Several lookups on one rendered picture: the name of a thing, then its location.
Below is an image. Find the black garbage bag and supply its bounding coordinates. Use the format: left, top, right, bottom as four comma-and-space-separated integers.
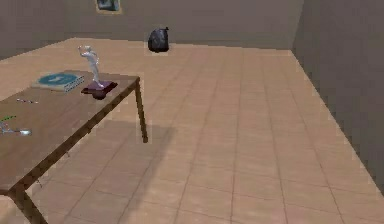
147, 26, 170, 54

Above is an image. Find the white statue on maroon base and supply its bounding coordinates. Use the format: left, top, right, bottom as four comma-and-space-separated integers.
77, 45, 119, 101

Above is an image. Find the brown wooden table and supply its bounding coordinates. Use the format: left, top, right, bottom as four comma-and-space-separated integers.
0, 69, 149, 224

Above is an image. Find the book with teal circle cover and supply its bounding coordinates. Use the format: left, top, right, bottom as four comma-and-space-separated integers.
31, 71, 86, 93

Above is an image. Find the silver spoon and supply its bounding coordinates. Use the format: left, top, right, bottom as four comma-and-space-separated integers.
0, 122, 33, 137

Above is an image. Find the framed wall picture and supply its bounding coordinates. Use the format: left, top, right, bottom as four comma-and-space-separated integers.
95, 0, 123, 15

